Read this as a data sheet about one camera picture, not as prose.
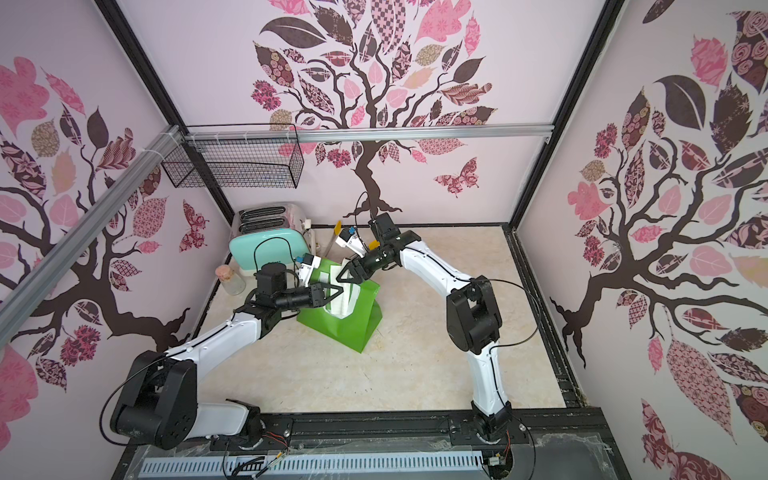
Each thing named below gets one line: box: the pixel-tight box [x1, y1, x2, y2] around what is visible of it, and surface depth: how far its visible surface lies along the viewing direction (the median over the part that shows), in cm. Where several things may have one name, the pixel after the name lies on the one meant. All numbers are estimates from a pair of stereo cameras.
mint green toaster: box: [228, 203, 312, 277], surface depth 100 cm
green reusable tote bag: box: [297, 258, 383, 354], surface depth 83 cm
